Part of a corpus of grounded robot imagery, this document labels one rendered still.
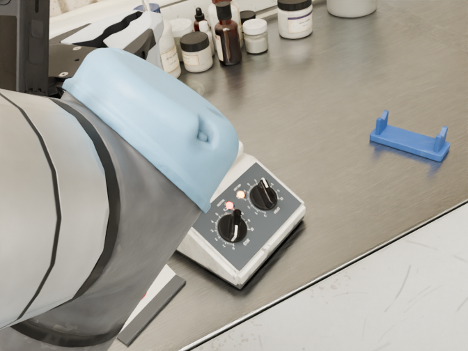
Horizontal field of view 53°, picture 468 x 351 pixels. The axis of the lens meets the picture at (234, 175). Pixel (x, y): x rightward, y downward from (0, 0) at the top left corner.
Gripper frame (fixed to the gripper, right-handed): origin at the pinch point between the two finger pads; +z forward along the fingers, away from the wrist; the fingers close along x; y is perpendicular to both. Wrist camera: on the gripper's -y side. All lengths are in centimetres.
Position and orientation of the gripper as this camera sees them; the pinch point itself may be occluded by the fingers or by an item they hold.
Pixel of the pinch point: (146, 14)
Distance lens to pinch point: 45.2
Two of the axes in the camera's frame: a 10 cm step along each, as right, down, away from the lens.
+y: 1.1, 7.7, 6.3
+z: 4.4, -6.1, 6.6
